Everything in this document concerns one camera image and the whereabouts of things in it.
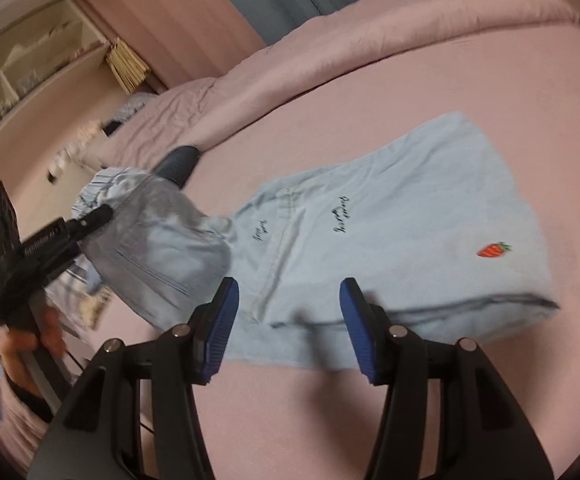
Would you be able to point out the light blue strawberry pants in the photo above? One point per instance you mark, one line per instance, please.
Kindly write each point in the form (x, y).
(395, 210)

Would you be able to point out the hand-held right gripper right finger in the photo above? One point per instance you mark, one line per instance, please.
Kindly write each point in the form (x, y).
(360, 330)

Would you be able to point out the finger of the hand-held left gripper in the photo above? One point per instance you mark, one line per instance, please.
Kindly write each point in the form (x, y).
(92, 220)

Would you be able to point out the pink curtain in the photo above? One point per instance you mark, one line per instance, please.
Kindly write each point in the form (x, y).
(169, 25)

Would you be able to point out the pink duvet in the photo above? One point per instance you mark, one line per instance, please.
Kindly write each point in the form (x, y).
(320, 55)

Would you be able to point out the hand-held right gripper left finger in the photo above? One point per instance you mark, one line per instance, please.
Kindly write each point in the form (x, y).
(219, 330)

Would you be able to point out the white wall shelf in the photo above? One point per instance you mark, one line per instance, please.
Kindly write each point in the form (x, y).
(19, 60)

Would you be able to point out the person's left hand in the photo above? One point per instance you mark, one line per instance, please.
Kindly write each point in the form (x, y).
(19, 355)

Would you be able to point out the folded dark jeans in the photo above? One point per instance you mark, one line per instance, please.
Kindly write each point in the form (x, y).
(177, 165)

